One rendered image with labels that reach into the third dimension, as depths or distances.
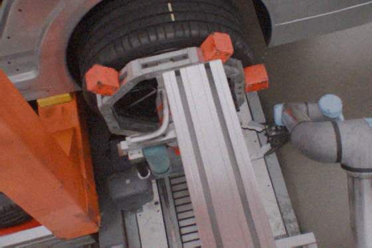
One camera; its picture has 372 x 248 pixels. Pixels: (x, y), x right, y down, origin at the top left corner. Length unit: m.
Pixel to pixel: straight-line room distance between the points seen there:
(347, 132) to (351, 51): 1.73
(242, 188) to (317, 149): 0.83
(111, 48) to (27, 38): 0.30
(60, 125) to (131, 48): 0.61
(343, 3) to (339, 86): 0.96
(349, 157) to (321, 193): 1.32
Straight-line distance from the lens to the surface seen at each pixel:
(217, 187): 0.76
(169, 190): 2.85
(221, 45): 1.90
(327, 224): 2.87
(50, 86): 2.32
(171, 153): 2.74
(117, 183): 2.54
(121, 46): 1.94
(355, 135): 1.59
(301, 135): 1.62
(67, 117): 2.41
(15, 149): 1.59
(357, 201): 1.67
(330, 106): 1.97
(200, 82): 0.82
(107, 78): 1.95
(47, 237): 2.60
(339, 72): 3.21
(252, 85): 2.14
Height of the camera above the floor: 2.74
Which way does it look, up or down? 63 degrees down
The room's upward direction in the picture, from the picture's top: 11 degrees counter-clockwise
